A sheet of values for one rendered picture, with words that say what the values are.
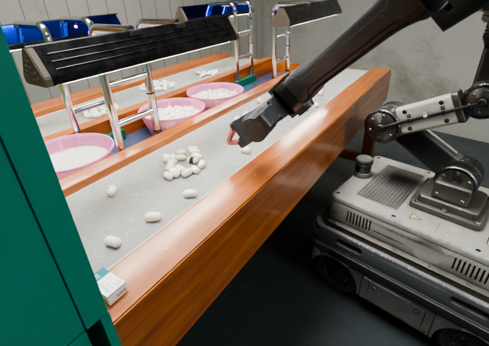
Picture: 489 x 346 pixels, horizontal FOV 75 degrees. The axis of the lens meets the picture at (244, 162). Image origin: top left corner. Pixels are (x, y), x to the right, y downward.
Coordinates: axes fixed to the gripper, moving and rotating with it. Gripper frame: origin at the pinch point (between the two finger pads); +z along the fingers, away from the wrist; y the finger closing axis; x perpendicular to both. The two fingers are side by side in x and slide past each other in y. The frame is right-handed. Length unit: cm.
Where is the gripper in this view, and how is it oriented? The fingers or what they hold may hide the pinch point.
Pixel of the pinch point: (229, 141)
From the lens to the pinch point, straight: 85.9
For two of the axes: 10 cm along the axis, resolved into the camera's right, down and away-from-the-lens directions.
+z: -6.1, 3.7, 7.0
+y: -5.7, 4.2, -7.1
